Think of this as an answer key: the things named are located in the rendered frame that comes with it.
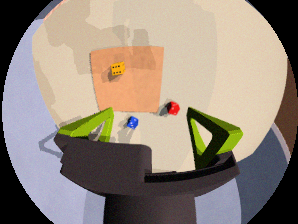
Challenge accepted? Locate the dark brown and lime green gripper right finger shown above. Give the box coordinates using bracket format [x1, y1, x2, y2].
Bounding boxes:
[186, 107, 243, 170]

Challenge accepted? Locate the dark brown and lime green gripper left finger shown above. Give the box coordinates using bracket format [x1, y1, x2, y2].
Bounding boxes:
[57, 107, 114, 142]

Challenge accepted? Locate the orange mat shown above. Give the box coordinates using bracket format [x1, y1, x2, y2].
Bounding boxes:
[90, 46, 164, 113]

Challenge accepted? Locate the yellow die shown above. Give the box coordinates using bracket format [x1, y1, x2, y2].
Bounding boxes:
[111, 62, 125, 76]

